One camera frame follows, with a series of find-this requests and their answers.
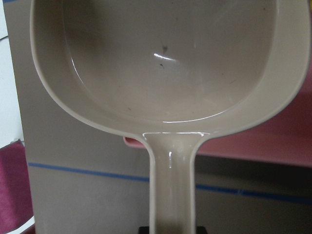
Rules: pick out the beige plastic dustpan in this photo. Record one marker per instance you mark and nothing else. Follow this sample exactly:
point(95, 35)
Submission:
point(171, 74)

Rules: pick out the pink plastic bin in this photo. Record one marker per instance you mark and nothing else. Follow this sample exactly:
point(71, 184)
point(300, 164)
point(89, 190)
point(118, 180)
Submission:
point(286, 138)

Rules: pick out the magenta cloth on rack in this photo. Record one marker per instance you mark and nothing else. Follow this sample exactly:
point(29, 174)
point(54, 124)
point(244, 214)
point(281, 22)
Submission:
point(15, 196)

